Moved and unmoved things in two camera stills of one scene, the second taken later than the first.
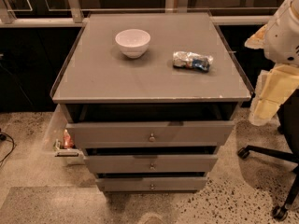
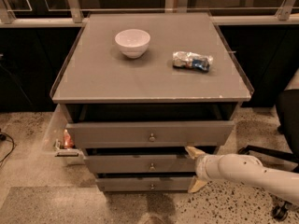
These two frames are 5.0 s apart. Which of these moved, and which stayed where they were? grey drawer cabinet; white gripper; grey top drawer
Moved: white gripper
Stayed: grey top drawer; grey drawer cabinet
